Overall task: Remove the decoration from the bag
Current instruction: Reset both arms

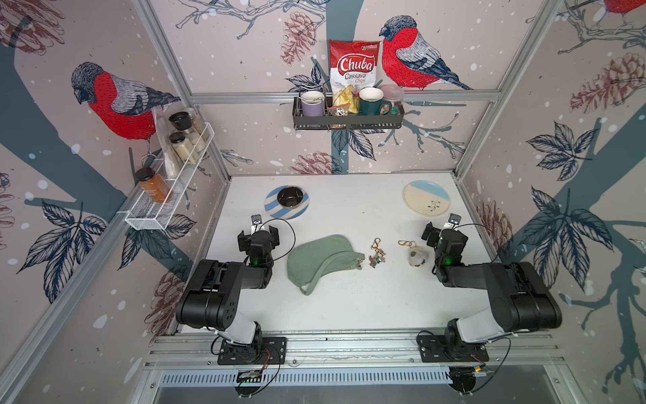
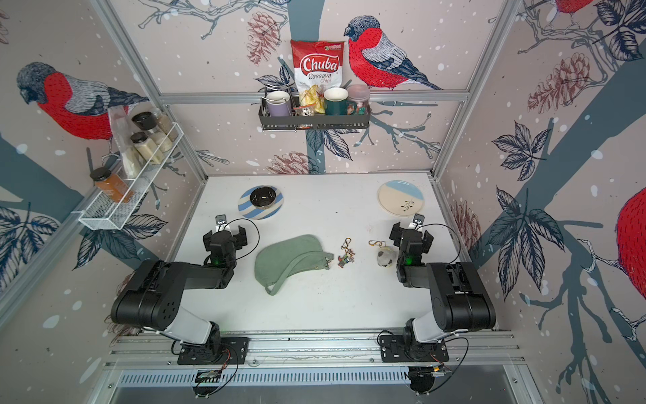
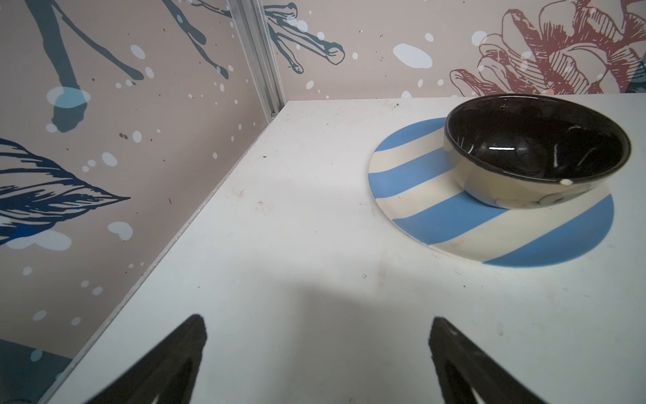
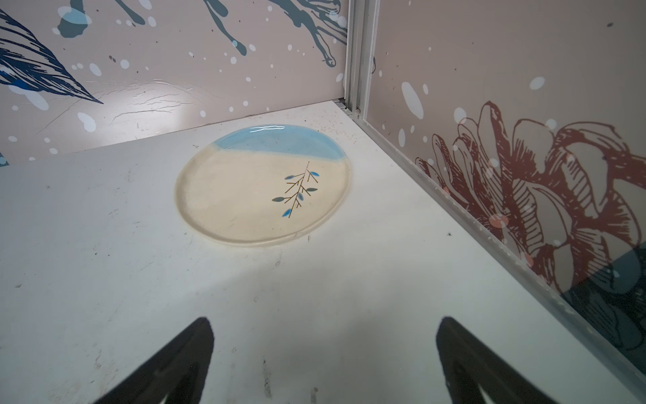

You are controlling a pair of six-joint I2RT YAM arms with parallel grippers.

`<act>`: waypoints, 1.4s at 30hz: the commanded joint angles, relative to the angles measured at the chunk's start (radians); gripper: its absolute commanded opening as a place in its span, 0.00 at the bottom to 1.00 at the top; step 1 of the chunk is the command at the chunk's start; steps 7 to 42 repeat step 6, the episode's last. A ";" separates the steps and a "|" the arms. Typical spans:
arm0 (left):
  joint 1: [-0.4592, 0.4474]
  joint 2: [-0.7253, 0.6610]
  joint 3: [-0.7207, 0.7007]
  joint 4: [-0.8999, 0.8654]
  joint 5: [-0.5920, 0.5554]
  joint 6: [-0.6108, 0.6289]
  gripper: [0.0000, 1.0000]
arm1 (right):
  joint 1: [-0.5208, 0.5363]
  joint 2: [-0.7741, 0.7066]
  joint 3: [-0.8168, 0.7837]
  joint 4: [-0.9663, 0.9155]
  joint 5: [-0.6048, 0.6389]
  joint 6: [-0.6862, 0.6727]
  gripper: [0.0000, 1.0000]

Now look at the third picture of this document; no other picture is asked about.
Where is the dark ceramic bowl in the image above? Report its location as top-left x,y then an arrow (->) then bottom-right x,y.
443,94 -> 632,210

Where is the aluminium frame left corner post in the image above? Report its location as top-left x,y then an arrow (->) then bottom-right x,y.
228,0 -> 286,122

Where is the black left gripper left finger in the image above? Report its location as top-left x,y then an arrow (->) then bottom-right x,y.
88,314 -> 207,403

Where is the blue striped plate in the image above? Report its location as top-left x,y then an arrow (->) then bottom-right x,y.
368,118 -> 615,267

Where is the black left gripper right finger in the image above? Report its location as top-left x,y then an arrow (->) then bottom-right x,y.
428,316 -> 545,404

